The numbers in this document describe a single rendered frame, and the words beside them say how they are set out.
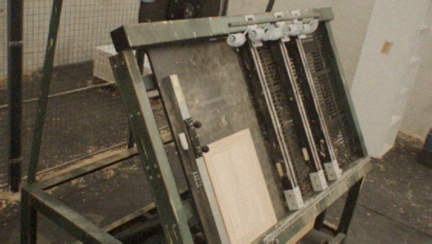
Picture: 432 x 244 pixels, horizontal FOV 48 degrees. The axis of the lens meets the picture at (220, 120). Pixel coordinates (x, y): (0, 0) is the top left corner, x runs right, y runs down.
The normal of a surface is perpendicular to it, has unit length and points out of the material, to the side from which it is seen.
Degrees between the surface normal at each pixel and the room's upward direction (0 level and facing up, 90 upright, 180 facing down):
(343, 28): 90
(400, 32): 90
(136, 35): 57
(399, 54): 90
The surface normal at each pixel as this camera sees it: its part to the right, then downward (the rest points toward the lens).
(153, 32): 0.76, -0.21
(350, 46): -0.57, 0.22
